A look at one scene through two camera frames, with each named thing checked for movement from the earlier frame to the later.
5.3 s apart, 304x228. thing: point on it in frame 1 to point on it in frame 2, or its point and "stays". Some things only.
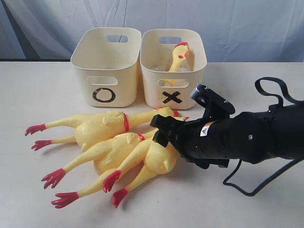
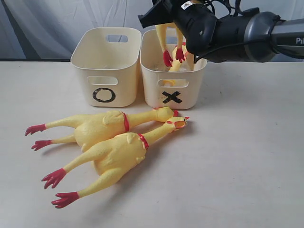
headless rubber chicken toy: [159, 157] to [161, 31]
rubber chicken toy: [91, 128] stays
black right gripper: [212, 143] to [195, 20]
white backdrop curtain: [235, 31] stays
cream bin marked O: [110, 57] stays
